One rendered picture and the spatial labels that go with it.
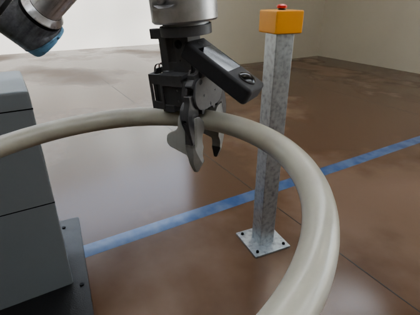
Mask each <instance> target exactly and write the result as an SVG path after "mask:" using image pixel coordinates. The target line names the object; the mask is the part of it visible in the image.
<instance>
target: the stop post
mask: <svg viewBox="0 0 420 315"><path fill-rule="evenodd" d="M303 18H304V11H303V10H293V9H286V8H278V9H262V10H260V15H259V32H262V33H266V37H265V47H264V65H263V75H262V82H263V84H264V86H263V88H262V93H261V112H260V122H259V123H260V124H263V125H265V126H267V127H269V128H271V129H273V130H275V131H277V132H279V133H281V134H283V135H284V128H285V122H286V109H287V103H288V91H289V79H290V72H291V61H292V54H293V42H294V34H298V33H302V29H303ZM280 171H281V165H280V164H279V163H278V162H277V161H276V160H275V159H274V158H272V157H271V156H270V155H269V154H267V153H266V152H264V151H263V150H261V149H259V148H258V150H257V168H256V187H255V197H254V214H253V224H252V228H251V229H247V230H245V231H241V232H237V233H236V235H237V236H238V238H239V239H240V240H241V241H242V242H243V243H244V245H245V246H246V247H247V248H248V249H249V251H250V252H251V254H252V255H253V256H254V257H255V258H259V257H261V256H265V255H267V254H271V253H275V252H277V251H280V250H283V249H286V248H290V245H289V244H288V243H287V242H286V241H285V240H284V239H283V238H282V237H281V236H280V235H279V234H278V233H277V232H276V231H275V230H274V227H275V220H276V208H277V201H278V190H279V178H280Z"/></svg>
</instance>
